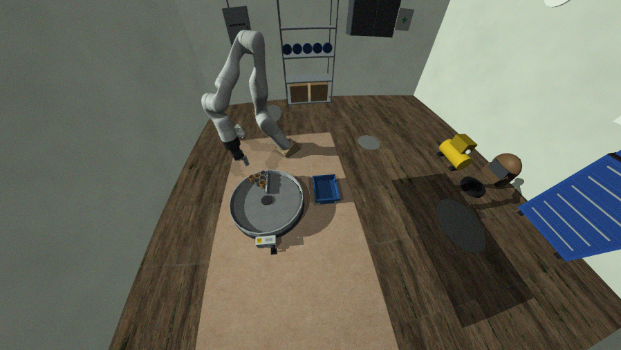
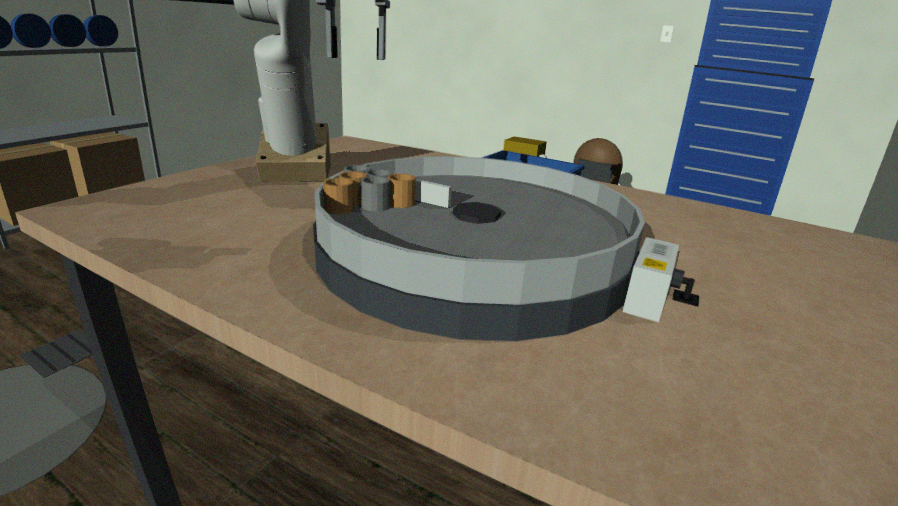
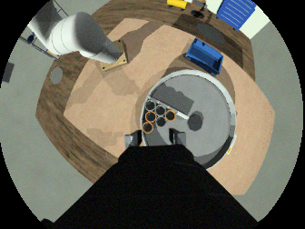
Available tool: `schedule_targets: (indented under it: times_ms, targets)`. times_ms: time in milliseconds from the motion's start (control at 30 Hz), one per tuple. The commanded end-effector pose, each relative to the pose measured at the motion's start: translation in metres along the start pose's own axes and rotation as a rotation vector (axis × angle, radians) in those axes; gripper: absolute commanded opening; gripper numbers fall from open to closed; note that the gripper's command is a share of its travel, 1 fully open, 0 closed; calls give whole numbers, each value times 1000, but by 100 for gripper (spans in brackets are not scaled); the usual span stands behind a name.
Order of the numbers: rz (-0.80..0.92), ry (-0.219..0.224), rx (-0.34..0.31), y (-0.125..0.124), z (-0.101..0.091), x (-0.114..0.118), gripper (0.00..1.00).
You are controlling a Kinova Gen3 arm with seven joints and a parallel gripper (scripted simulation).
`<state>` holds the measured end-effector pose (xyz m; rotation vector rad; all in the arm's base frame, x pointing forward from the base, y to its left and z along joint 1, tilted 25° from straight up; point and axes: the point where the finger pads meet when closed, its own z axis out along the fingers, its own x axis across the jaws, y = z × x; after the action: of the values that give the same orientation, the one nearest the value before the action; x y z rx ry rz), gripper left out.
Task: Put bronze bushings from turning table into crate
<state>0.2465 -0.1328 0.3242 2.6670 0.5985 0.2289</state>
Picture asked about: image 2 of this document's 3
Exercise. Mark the blue plastic crate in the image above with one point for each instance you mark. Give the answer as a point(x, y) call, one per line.
point(540, 161)

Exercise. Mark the bronze bushing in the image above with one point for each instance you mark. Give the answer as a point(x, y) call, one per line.
point(356, 178)
point(402, 190)
point(338, 195)

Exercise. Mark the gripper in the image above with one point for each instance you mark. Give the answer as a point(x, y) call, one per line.
point(331, 29)

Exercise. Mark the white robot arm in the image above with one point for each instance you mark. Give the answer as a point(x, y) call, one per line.
point(284, 73)

